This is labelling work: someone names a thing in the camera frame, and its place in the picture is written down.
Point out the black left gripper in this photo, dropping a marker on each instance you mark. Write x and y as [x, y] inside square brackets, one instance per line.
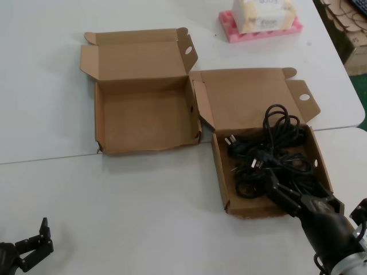
[8, 257]

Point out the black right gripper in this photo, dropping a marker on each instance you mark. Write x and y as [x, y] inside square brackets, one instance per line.
[324, 223]

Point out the empty open cardboard box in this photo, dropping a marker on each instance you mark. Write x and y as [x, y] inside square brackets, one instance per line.
[143, 123]

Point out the brown cardboard carton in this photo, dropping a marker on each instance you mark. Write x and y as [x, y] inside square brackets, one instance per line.
[357, 54]

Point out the pink foam tray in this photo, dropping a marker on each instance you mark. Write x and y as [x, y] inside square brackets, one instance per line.
[258, 36]

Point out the white tissue pack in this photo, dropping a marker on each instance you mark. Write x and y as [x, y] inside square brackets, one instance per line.
[258, 17]

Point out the corrugated cardboard sheets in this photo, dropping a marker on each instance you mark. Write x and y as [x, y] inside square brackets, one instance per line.
[335, 14]

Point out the dark keyboard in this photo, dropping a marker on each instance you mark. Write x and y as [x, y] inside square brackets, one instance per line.
[359, 6]

